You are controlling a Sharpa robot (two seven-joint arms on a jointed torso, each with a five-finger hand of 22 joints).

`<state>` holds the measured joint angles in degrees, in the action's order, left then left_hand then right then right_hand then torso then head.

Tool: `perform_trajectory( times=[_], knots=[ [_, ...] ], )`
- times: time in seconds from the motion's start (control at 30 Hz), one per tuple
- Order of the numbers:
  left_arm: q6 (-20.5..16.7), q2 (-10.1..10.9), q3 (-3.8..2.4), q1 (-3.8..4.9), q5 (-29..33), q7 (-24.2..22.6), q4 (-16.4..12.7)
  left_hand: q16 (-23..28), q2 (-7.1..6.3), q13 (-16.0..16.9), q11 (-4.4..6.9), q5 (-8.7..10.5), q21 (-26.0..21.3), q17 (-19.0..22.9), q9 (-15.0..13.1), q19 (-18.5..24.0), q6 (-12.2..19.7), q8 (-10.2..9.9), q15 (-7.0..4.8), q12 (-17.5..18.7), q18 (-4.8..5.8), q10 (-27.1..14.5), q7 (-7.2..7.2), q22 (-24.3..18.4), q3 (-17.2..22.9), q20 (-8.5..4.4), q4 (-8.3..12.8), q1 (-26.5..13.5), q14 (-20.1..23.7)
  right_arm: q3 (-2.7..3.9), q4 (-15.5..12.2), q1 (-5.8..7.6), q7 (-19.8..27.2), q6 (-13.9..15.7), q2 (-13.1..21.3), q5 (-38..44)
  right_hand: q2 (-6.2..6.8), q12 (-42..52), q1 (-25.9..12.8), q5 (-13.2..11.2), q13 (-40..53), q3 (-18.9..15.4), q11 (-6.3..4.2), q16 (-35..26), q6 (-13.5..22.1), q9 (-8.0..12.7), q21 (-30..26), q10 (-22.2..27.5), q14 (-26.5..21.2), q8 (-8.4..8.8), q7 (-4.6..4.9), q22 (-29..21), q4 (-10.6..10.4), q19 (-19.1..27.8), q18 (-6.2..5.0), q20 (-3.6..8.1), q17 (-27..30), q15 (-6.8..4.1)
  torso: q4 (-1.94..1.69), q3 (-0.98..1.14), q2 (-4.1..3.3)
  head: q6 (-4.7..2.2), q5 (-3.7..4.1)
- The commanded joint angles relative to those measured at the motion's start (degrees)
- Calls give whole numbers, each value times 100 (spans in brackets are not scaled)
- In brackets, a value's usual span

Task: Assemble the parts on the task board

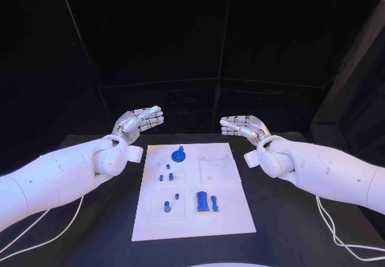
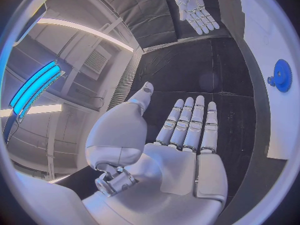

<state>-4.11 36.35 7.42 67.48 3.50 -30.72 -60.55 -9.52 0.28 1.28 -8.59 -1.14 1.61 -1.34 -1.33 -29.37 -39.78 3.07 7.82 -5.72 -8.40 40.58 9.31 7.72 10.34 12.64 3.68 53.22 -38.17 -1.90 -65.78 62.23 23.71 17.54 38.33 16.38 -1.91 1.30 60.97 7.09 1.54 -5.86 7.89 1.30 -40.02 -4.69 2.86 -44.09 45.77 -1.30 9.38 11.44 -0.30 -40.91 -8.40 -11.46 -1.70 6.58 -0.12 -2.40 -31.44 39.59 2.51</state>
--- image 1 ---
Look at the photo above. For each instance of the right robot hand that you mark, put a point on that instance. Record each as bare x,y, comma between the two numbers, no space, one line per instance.
250,127

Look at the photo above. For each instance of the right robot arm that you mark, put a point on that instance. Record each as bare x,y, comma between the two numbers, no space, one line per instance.
330,173

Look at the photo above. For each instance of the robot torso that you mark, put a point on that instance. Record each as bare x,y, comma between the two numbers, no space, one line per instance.
228,265

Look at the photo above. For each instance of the thin blue cylinder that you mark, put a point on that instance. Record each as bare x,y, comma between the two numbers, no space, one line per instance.
213,203

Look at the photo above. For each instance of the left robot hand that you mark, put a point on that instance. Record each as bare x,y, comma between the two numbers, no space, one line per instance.
131,125

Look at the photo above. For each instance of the white task board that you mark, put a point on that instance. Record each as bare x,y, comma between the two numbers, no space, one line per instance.
222,219

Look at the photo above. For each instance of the long blue peg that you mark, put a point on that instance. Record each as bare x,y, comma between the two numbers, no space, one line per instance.
167,207

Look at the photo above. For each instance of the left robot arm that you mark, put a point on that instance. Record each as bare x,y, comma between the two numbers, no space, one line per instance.
45,181

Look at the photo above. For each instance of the thick blue cylinder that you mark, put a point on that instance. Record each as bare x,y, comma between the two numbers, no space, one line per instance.
202,201

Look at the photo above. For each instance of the blue gear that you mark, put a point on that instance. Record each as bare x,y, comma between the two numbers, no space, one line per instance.
177,156

